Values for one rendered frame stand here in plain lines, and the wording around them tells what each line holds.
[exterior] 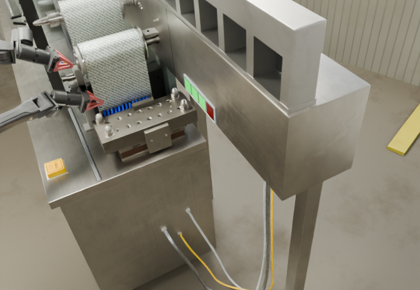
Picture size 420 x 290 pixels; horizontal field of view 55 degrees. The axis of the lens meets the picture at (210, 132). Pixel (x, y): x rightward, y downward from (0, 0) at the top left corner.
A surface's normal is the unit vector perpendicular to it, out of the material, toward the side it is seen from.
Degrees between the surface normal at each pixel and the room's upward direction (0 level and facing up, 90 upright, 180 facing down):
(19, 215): 0
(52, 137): 0
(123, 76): 91
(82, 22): 92
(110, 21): 92
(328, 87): 0
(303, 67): 90
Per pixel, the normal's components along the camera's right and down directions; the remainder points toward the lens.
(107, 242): 0.46, 0.56
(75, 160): -0.07, -0.75
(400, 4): -0.66, 0.52
